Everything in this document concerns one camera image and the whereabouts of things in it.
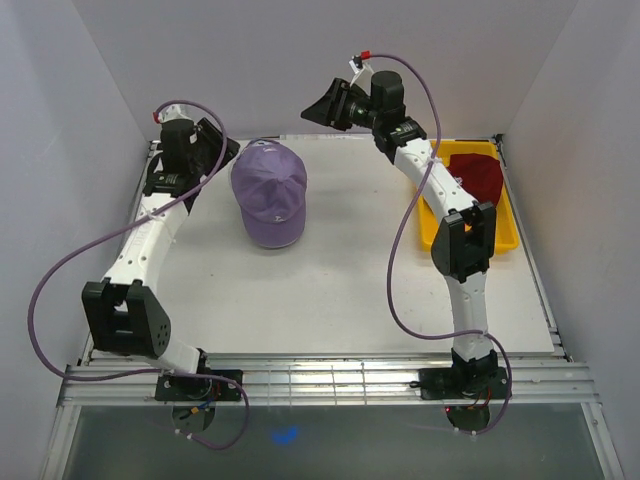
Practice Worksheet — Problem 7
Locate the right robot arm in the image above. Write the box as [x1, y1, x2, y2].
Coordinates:
[301, 71, 504, 399]

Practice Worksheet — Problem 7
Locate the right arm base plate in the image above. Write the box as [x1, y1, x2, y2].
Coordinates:
[409, 367, 509, 400]

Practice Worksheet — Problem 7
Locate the purple baseball cap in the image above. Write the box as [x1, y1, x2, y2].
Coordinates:
[230, 139, 308, 245]

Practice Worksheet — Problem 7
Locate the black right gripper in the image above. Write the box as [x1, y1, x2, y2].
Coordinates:
[299, 79, 380, 133]

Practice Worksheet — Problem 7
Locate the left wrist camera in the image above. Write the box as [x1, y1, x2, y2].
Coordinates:
[152, 102, 192, 125]

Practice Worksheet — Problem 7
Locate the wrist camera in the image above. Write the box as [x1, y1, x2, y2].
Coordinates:
[152, 102, 192, 125]
[349, 50, 374, 91]

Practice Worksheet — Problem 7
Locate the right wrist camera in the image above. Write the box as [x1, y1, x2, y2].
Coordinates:
[349, 50, 374, 91]

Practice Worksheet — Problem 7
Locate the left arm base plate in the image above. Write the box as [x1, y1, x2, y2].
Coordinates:
[154, 369, 244, 402]

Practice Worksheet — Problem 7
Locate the yellow plastic tray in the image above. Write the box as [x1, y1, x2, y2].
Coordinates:
[414, 139, 520, 255]

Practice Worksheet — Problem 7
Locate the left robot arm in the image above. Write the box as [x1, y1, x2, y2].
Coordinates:
[82, 115, 239, 400]

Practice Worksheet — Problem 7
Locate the aluminium frame rail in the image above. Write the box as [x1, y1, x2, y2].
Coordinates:
[58, 357, 600, 407]

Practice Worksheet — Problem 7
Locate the dark red baseball cap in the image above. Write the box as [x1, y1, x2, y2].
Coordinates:
[448, 153, 504, 206]

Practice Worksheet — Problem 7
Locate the white baseball cap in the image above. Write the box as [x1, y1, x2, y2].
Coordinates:
[258, 239, 299, 250]

